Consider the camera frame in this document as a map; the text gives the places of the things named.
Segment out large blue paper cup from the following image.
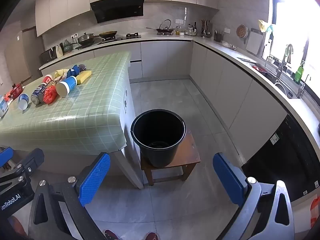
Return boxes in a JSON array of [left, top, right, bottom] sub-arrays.
[[55, 76, 78, 97]]

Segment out black gas stove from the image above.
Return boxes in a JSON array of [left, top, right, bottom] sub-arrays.
[[97, 33, 142, 45]]

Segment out small steel faucet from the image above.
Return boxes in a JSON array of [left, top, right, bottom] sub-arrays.
[[297, 74, 312, 98]]

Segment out white plastic tub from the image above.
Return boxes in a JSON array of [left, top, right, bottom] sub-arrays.
[[0, 95, 9, 118]]

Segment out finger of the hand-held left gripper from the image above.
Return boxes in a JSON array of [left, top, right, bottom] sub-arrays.
[[0, 148, 45, 193], [0, 147, 13, 167]]

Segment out tall steel faucet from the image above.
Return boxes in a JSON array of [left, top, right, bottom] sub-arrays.
[[276, 44, 294, 78]]

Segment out person's left forearm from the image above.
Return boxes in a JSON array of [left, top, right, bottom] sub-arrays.
[[7, 216, 29, 240]]

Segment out grey kitchen counter cabinets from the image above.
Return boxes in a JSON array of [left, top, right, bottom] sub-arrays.
[[39, 32, 320, 163]]

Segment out person's left shoe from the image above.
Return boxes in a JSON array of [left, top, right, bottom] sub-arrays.
[[104, 229, 119, 240]]

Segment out steel kitchen sink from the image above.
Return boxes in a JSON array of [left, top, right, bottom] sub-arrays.
[[265, 70, 300, 99]]

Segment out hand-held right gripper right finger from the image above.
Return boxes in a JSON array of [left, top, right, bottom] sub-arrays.
[[213, 152, 295, 240]]

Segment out red enamel pot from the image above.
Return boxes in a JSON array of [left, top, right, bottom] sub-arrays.
[[5, 82, 25, 100]]

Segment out yellow sponge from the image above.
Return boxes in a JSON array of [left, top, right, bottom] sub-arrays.
[[76, 70, 92, 85]]

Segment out black range hood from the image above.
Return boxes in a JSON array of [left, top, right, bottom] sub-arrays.
[[90, 0, 145, 24]]

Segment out brown wooden stool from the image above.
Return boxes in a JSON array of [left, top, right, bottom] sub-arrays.
[[140, 129, 201, 186]]

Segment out yellow hanging cloth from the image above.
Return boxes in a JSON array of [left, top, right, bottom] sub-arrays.
[[258, 19, 269, 33]]

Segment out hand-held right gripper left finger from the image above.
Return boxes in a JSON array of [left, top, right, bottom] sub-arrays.
[[28, 152, 111, 240]]

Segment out orange white bag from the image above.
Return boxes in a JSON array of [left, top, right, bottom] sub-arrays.
[[310, 196, 320, 228]]

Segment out black dishwasher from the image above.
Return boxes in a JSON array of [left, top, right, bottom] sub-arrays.
[[241, 114, 320, 202]]

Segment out blue cloth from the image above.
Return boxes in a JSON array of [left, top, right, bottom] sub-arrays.
[[66, 64, 80, 78]]

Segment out black plastic bucket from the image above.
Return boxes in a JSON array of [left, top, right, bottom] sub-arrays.
[[130, 109, 187, 168]]

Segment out black frying pan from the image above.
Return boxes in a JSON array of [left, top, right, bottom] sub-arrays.
[[146, 27, 175, 34]]

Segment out beige refrigerator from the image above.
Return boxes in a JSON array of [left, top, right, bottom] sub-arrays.
[[4, 27, 44, 84]]

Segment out green checked tablecloth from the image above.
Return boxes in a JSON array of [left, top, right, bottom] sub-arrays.
[[0, 51, 132, 155]]

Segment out dark blue drink can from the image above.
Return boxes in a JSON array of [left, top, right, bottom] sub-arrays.
[[31, 84, 48, 105]]

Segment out dark wok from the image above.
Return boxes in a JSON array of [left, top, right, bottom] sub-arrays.
[[99, 31, 118, 40]]

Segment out white cutting board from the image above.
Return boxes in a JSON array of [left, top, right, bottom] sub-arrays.
[[245, 29, 263, 55]]

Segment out red packet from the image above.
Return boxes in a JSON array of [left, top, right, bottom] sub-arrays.
[[43, 85, 58, 104]]

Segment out black microwave oven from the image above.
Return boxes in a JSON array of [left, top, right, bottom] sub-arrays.
[[40, 47, 57, 64]]

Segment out grey pan with lid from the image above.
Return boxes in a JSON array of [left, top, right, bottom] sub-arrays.
[[77, 32, 100, 47]]

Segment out small blue paper cup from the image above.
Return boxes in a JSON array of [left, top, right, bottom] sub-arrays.
[[18, 93, 30, 110]]

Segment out kitchen utensil rack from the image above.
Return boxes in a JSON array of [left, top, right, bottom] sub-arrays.
[[201, 19, 212, 37]]

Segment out kitchen window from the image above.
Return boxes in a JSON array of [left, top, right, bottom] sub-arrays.
[[269, 0, 320, 100]]

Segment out green dish soap bottle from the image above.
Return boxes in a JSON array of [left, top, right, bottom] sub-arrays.
[[294, 60, 305, 84]]

